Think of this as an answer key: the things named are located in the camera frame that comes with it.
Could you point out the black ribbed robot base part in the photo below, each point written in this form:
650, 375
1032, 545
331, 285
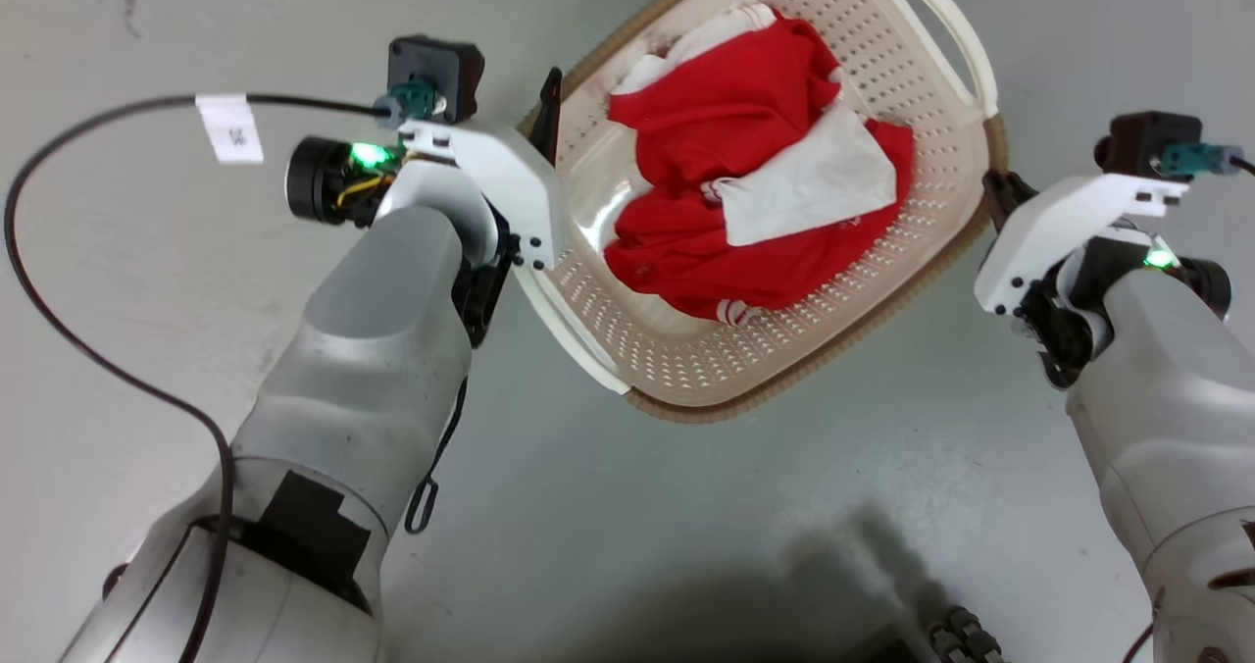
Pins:
966, 636

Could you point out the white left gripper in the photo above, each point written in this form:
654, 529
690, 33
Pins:
510, 178

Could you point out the beige perforated laundry basket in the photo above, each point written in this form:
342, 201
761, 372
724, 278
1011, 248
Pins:
686, 354

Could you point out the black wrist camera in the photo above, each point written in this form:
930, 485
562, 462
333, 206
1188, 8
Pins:
436, 67
1137, 138

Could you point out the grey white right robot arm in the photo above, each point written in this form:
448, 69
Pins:
1167, 398

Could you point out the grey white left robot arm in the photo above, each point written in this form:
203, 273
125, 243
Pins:
373, 349

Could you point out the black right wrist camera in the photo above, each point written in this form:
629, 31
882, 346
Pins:
1137, 138

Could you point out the red garment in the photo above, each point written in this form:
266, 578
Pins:
730, 119

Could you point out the white garment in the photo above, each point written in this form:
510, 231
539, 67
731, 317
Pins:
814, 187

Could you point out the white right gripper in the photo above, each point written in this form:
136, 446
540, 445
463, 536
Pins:
1054, 222

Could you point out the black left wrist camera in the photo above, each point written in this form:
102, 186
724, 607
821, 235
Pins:
436, 67

